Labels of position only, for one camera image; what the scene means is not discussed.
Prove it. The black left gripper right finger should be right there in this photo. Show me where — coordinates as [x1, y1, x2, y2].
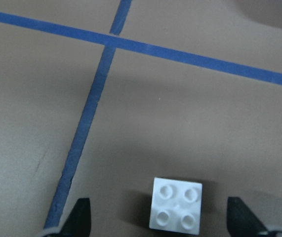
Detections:
[227, 197, 268, 237]

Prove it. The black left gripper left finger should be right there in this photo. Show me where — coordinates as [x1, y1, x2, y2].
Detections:
[59, 198, 91, 237]

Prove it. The white block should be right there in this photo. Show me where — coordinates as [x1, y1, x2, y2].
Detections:
[149, 177, 203, 235]

